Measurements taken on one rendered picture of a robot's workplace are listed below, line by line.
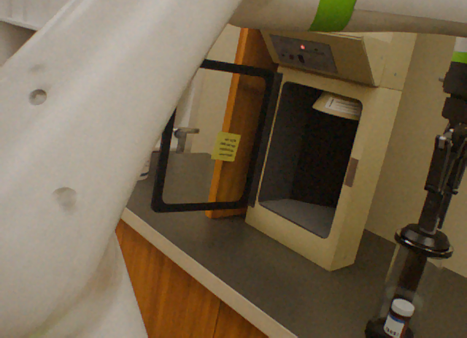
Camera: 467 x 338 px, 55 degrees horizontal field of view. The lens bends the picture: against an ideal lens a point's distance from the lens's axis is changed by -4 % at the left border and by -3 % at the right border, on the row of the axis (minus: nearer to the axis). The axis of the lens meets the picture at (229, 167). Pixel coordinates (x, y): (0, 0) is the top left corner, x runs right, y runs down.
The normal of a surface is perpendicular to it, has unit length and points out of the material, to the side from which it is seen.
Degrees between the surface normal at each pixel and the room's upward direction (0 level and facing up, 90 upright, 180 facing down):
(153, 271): 90
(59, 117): 55
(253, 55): 90
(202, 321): 90
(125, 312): 49
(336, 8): 121
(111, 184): 83
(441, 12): 112
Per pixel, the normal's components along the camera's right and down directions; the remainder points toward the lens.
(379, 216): -0.74, 0.04
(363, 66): -0.66, 0.70
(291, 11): 0.07, 0.83
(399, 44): 0.65, 0.32
